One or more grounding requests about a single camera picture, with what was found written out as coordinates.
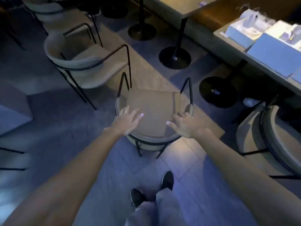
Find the person's right hand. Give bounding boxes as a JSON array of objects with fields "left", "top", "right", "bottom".
[{"left": 166, "top": 112, "right": 208, "bottom": 140}]

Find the person's left hand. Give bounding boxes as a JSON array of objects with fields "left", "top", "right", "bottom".
[{"left": 110, "top": 105, "right": 144, "bottom": 137}]

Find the beige chair black frame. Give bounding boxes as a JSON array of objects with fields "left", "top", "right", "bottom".
[
  {"left": 231, "top": 94, "right": 301, "bottom": 180},
  {"left": 44, "top": 23, "right": 132, "bottom": 110},
  {"left": 21, "top": 0, "right": 104, "bottom": 47},
  {"left": 115, "top": 72, "right": 194, "bottom": 159}
]

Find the person's right forearm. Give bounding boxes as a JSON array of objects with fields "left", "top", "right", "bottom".
[{"left": 195, "top": 128, "right": 301, "bottom": 226}]

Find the person's left forearm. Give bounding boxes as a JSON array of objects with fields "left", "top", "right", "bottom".
[{"left": 2, "top": 128, "right": 129, "bottom": 226}]

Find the black sneaker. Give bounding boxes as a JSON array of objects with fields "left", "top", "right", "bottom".
[
  {"left": 161, "top": 171, "right": 175, "bottom": 191},
  {"left": 130, "top": 188, "right": 147, "bottom": 207}
]

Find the light wooden table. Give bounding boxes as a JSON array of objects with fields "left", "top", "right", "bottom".
[
  {"left": 213, "top": 17, "right": 301, "bottom": 98},
  {"left": 147, "top": 0, "right": 223, "bottom": 19}
]

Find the white open cardboard box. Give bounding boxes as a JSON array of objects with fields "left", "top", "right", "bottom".
[
  {"left": 224, "top": 8, "right": 277, "bottom": 49},
  {"left": 246, "top": 20, "right": 301, "bottom": 78}
]

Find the grey planter box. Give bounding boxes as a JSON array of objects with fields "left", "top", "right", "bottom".
[{"left": 0, "top": 81, "right": 33, "bottom": 137}]

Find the brown leather bench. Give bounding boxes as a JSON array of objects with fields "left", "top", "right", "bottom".
[{"left": 188, "top": 0, "right": 259, "bottom": 33}]

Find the white wrapped gadget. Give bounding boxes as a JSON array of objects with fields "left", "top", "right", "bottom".
[
  {"left": 280, "top": 24, "right": 301, "bottom": 45},
  {"left": 244, "top": 14, "right": 261, "bottom": 30}
]

